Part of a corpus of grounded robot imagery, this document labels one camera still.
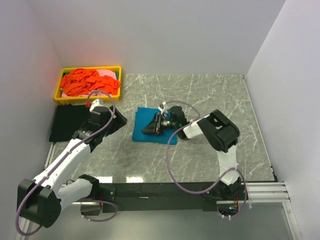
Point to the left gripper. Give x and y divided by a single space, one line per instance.
119 121

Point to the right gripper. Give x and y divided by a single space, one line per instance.
154 127

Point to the teal t shirt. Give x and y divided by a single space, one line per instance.
143 117

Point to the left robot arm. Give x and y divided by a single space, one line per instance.
42 199

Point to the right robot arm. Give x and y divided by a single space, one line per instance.
220 132

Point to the green garment in bin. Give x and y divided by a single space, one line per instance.
105 72

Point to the black folded t shirt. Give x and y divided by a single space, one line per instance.
67 120

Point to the yellow plastic bin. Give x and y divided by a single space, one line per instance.
76 83

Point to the orange t shirt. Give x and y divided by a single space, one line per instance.
87 81

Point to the black base beam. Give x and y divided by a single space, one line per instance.
167 196

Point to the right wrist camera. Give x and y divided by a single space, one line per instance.
164 111

